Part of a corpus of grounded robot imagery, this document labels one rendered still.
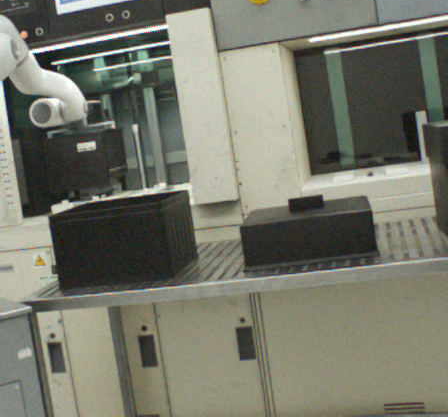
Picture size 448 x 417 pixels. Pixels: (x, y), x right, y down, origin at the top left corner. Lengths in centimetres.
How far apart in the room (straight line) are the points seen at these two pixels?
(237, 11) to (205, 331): 91
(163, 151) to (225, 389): 114
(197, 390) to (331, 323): 44
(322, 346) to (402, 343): 22
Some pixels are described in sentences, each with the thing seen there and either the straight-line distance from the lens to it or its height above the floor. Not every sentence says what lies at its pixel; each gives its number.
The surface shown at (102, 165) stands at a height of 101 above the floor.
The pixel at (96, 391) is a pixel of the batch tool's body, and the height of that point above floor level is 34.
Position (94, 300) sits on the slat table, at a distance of 181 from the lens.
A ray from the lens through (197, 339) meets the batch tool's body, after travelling 243.
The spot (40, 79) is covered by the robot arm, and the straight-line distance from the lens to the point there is 238.
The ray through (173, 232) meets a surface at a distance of 189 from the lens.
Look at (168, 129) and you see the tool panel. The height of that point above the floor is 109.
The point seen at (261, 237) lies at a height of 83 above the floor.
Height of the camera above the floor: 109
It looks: 3 degrees down
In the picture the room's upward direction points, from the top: 9 degrees counter-clockwise
